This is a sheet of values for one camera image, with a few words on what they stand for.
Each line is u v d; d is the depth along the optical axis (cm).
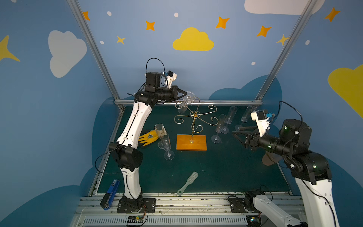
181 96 72
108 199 73
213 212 73
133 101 55
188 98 73
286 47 85
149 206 74
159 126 84
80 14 71
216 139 101
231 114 93
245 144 51
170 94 66
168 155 93
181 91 72
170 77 68
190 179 82
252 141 49
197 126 67
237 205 74
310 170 36
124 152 47
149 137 99
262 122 48
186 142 98
